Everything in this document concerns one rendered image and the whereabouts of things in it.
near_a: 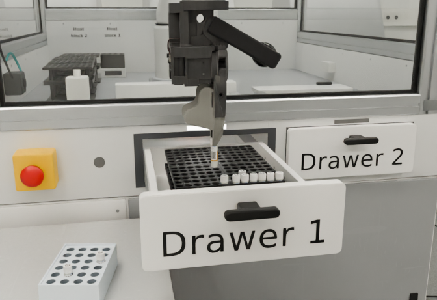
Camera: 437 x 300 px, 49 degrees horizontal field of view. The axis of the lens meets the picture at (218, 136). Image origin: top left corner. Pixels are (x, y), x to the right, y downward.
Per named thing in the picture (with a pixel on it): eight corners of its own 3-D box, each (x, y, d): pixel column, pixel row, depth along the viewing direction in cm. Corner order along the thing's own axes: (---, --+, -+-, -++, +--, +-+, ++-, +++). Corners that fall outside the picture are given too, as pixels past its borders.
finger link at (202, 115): (183, 146, 73) (182, 85, 71) (222, 145, 74) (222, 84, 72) (185, 151, 70) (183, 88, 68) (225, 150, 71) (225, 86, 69)
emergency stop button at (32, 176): (43, 187, 87) (41, 166, 86) (20, 189, 86) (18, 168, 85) (46, 182, 90) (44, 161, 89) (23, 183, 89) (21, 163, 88)
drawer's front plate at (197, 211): (341, 253, 71) (346, 182, 68) (142, 272, 66) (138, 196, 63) (336, 247, 73) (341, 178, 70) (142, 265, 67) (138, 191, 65)
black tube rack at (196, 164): (283, 218, 79) (285, 180, 77) (176, 226, 76) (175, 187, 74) (250, 174, 100) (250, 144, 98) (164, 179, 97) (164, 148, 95)
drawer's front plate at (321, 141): (412, 172, 107) (417, 123, 104) (287, 180, 102) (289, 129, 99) (408, 170, 109) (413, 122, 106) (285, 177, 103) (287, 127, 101)
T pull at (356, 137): (378, 144, 100) (379, 137, 99) (344, 146, 98) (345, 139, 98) (370, 139, 103) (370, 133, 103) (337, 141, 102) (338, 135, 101)
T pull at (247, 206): (280, 218, 64) (281, 208, 63) (225, 222, 62) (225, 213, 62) (272, 207, 67) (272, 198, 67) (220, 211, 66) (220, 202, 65)
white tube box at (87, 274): (100, 309, 67) (98, 284, 66) (39, 309, 67) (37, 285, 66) (118, 264, 79) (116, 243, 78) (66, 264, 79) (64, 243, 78)
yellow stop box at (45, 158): (55, 190, 90) (52, 153, 88) (14, 193, 89) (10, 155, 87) (58, 181, 95) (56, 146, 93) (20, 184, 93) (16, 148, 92)
